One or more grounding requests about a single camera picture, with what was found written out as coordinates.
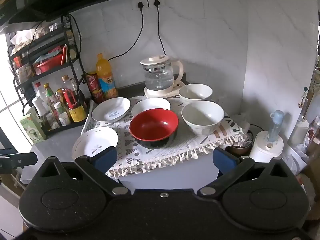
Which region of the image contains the white patterned bowl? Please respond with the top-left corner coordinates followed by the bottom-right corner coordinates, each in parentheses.
top-left (181, 101), bottom-right (225, 136)

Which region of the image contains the brown pot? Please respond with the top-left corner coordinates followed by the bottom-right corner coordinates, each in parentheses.
top-left (226, 127), bottom-right (254, 156)

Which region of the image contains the cream kettle base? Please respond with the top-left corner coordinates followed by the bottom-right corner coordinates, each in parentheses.
top-left (144, 80), bottom-right (187, 99)

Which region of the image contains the green cardboard box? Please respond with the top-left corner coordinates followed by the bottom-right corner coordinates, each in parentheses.
top-left (20, 112), bottom-right (47, 145)

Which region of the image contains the red drink can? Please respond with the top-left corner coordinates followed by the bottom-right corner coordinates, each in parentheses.
top-left (90, 89), bottom-right (104, 103)
top-left (86, 71), bottom-right (102, 92)

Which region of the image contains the white jar with green label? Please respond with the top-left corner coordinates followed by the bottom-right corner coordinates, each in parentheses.
top-left (58, 112), bottom-right (72, 127)

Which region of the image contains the red and black bowl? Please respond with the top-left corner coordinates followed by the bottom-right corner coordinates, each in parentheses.
top-left (129, 108), bottom-right (179, 149)

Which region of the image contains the white thermos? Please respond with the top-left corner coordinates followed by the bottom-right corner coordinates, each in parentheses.
top-left (287, 117), bottom-right (311, 146)

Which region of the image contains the soy sauce bottle yellow label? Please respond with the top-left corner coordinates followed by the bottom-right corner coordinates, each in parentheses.
top-left (62, 89), bottom-right (87, 123)

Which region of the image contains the red plastic basin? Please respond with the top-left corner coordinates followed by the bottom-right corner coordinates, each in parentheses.
top-left (34, 54), bottom-right (64, 73)

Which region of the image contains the shallow white bowl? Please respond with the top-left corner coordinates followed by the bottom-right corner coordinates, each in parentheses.
top-left (131, 98), bottom-right (171, 117)

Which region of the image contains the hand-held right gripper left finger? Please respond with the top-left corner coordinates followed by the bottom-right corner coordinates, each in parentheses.
top-left (37, 146), bottom-right (132, 196)

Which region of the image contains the white bottle warmer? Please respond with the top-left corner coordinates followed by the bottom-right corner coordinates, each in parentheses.
top-left (249, 130), bottom-right (284, 163)

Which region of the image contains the white plastic bottle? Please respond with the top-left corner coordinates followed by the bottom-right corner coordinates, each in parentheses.
top-left (31, 96), bottom-right (49, 117)

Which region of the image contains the clear bottle with brown cap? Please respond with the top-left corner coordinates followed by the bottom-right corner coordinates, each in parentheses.
top-left (61, 75), bottom-right (76, 93)

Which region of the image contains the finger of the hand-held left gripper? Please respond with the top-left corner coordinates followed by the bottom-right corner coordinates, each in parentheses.
top-left (0, 149), bottom-right (38, 174)

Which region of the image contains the white plate with blue print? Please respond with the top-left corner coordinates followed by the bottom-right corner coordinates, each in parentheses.
top-left (91, 97), bottom-right (131, 122)

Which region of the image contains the black range hood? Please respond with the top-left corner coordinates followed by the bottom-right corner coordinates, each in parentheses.
top-left (0, 0), bottom-right (120, 34)

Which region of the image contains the blue baby bottle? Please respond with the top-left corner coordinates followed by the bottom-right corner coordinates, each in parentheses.
top-left (267, 110), bottom-right (285, 143)

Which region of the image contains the glass electric kettle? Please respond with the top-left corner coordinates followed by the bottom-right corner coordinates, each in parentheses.
top-left (140, 55), bottom-right (184, 92)

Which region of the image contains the white plate with flower print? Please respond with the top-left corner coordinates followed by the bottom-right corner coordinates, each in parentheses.
top-left (72, 126), bottom-right (118, 159)

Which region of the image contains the green label condiment bottle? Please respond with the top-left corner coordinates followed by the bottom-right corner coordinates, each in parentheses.
top-left (44, 84), bottom-right (60, 107)

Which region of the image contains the black power cable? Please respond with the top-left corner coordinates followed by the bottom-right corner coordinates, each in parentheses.
top-left (153, 0), bottom-right (167, 56)
top-left (107, 2), bottom-right (145, 62)

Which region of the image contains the patterned fringed tablecloth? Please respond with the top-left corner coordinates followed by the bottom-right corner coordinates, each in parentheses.
top-left (80, 95), bottom-right (250, 179)

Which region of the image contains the orange juice bottle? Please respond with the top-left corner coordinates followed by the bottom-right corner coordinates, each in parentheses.
top-left (96, 53), bottom-right (119, 100)

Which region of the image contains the black wire spice rack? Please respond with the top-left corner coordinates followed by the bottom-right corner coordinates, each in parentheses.
top-left (7, 14), bottom-right (88, 132)

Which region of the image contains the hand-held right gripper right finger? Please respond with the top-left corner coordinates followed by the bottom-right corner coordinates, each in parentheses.
top-left (197, 147), bottom-right (285, 197)

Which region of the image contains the dark sauce bottle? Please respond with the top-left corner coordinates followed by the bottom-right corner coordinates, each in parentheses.
top-left (70, 77), bottom-right (85, 102)

